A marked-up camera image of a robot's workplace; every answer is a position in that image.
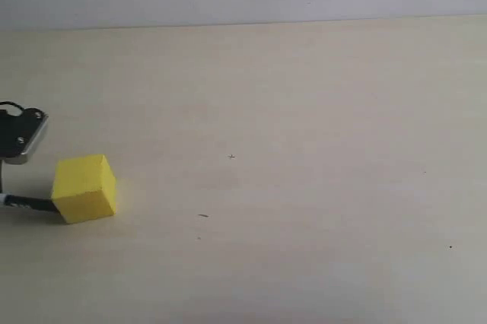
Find yellow foam cube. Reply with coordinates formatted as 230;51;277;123
51;154;116;224

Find black and white whiteboard marker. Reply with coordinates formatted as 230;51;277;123
1;193;59;213

